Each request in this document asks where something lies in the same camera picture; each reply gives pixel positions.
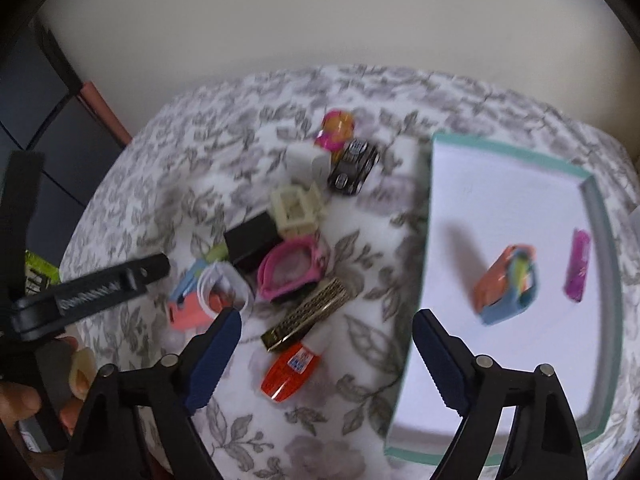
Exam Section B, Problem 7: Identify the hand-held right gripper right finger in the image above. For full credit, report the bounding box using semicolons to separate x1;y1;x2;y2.
412;309;588;480

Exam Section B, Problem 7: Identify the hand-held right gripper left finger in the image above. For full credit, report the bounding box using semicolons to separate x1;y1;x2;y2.
62;307;243;480

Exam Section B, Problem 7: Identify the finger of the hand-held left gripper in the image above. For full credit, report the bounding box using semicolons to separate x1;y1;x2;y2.
12;252;171;343

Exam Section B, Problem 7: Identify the red correction tape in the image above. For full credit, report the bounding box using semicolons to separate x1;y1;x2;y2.
260;337;326;403

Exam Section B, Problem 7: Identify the pink watch band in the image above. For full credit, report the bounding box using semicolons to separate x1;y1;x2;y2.
256;237;328;303

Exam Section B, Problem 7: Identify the black box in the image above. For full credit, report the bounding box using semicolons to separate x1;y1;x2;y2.
223;211;286;275

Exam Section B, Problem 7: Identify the clear storage bin with toys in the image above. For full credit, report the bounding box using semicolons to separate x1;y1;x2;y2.
385;130;625;467

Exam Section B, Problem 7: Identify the person's left hand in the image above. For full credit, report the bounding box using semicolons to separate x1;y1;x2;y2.
0;336;97;436

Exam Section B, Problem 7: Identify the salmon and blue clip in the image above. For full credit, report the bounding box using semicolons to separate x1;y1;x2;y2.
167;259;226;331

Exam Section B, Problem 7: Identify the green packet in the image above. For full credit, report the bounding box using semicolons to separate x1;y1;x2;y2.
25;250;61;296

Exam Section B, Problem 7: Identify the dark cabinet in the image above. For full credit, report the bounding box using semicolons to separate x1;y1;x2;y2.
0;15;126;261

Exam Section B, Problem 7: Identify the orange and blue correction tape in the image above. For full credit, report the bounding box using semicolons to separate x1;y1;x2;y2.
474;244;541;326

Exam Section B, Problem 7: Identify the gold harmonica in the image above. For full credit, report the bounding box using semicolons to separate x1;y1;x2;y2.
261;277;351;353

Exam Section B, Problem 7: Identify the salmon coloured board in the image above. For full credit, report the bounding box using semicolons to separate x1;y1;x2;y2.
80;81;133;148

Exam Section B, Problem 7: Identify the magenta plastic case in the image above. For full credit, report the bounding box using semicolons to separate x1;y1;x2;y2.
564;229;592;303

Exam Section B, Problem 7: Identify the floral grey tablecloth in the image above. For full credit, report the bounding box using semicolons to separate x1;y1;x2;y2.
59;64;640;480

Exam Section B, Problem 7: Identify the white cube charger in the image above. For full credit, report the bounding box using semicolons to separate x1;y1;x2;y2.
285;141;332;181

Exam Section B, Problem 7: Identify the black toy car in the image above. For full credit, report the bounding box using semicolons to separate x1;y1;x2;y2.
327;137;381;196

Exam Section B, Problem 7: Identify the pink and orange toy figure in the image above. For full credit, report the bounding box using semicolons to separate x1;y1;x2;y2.
314;109;357;153

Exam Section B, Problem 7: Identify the white tape ring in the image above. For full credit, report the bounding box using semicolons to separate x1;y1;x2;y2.
196;261;256;317

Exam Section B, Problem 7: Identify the cream plastic frame piece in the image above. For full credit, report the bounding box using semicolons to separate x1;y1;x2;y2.
270;180;328;240

